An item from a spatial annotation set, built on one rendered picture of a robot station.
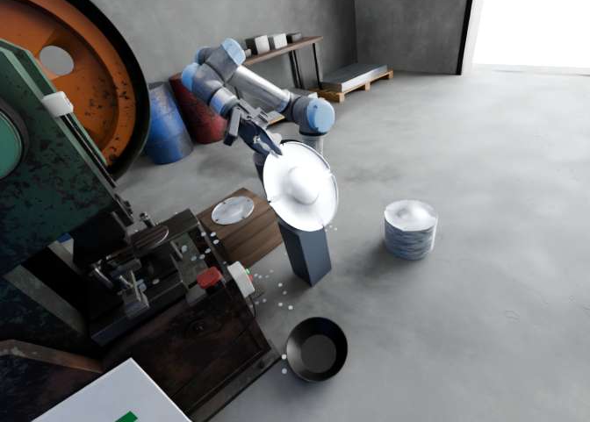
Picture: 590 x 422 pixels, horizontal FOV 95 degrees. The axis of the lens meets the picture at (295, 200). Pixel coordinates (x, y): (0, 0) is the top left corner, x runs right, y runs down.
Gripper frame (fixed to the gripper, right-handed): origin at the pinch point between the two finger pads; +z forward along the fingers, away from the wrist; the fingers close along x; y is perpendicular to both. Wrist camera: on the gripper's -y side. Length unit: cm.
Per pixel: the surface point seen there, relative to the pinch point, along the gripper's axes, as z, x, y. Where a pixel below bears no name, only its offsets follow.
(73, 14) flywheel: -84, 19, 8
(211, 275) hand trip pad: 8.0, 31.4, -28.9
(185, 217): -14, 51, -10
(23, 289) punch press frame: -28, 42, -58
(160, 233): -16, 52, -21
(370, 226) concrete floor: 78, 69, 80
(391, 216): 72, 40, 67
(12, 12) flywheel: -94, 24, -4
